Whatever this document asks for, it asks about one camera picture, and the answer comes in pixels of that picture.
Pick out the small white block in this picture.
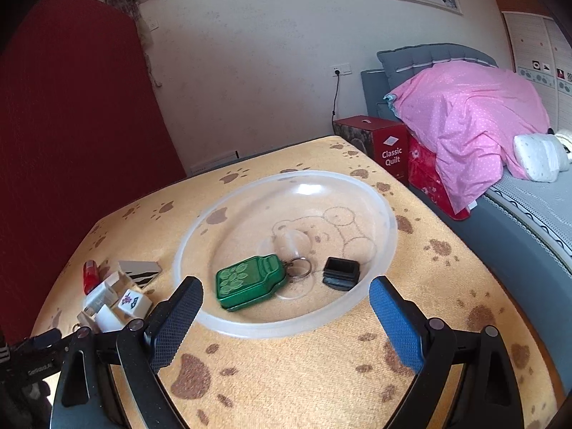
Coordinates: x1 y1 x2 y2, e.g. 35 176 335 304
95 305 123 334

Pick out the pink dotted quilt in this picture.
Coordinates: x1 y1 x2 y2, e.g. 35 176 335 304
386 61 551 217

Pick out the clear plastic lid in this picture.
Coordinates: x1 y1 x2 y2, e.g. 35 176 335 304
173 170 398 340

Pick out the white pillow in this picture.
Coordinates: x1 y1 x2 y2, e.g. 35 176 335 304
513 134 568 183

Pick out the dark red panel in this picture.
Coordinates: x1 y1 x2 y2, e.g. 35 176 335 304
0 0 187 349

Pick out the red floral bag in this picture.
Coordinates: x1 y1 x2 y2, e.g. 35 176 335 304
408 136 474 221

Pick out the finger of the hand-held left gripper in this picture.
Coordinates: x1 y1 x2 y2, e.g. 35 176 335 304
9 328 62 353

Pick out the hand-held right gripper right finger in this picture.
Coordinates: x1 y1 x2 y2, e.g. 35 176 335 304
369 276 524 429

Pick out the small black box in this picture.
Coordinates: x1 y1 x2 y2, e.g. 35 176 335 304
322 257 360 292

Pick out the wooden block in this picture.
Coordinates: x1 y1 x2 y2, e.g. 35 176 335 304
117 260 162 289

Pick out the grey upholstered bed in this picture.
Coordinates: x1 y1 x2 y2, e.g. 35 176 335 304
361 44 572 318

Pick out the white mahjong tile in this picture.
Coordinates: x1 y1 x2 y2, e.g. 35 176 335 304
114 290 153 320

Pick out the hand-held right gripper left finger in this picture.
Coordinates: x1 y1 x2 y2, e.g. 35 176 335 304
53 276 204 429

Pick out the white wardrobe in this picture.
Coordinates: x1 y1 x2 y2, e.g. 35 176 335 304
487 0 572 130

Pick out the red cylindrical tube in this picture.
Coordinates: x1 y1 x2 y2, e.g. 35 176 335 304
83 259 100 296

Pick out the white plush toy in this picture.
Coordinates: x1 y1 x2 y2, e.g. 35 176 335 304
547 129 572 164

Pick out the floral curtain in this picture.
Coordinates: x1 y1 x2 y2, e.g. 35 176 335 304
96 0 162 87

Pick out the red quilt box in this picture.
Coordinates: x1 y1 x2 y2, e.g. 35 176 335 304
333 115 409 184

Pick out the green paw-print tin keychain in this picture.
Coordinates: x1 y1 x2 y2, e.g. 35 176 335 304
215 254 314 312

